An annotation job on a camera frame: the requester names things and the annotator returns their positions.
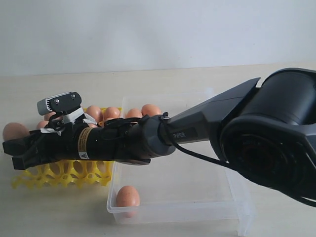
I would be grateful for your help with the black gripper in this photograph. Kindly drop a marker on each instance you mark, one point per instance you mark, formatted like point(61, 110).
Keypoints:
point(108, 143)

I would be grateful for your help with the brown egg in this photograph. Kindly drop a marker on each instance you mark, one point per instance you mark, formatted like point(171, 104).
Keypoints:
point(95, 112)
point(111, 113)
point(151, 110)
point(48, 116)
point(128, 196)
point(14, 130)
point(134, 113)
point(42, 124)
point(92, 125)

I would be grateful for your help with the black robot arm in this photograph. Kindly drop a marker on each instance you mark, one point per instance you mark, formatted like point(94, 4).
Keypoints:
point(267, 134)

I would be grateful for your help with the yellow plastic egg tray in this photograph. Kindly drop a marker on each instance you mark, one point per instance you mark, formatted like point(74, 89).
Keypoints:
point(65, 172)

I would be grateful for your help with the clear plastic container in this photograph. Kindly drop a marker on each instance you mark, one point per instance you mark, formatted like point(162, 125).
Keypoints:
point(181, 189)

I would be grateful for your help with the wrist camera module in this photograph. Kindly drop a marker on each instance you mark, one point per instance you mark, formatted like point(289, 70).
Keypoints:
point(67, 109)

